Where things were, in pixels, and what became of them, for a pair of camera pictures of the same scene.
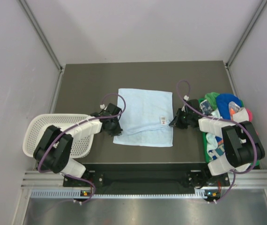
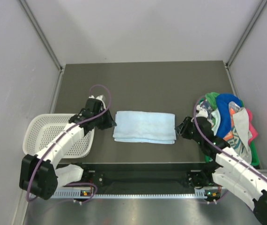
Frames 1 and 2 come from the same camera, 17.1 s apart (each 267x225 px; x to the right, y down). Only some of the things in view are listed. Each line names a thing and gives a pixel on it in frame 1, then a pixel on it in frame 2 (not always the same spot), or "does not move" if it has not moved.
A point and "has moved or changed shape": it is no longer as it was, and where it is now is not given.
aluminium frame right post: x=262 y=6 does not move
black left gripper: x=117 y=131 -> x=110 y=122
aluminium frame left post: x=47 y=43 does not move
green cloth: x=211 y=97 does not move
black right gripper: x=176 y=123 -> x=182 y=128
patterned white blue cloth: x=205 y=107 does not move
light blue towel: x=146 y=119 has moved or changed shape
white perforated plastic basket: x=82 y=146 does not move
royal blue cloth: x=223 y=101 does not move
